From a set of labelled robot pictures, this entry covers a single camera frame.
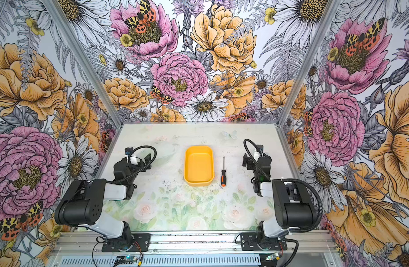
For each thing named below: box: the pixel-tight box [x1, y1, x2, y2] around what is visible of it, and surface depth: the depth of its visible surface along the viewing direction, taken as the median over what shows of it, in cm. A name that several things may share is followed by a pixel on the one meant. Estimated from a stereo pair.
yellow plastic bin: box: [183, 145, 216, 187], surface depth 103 cm
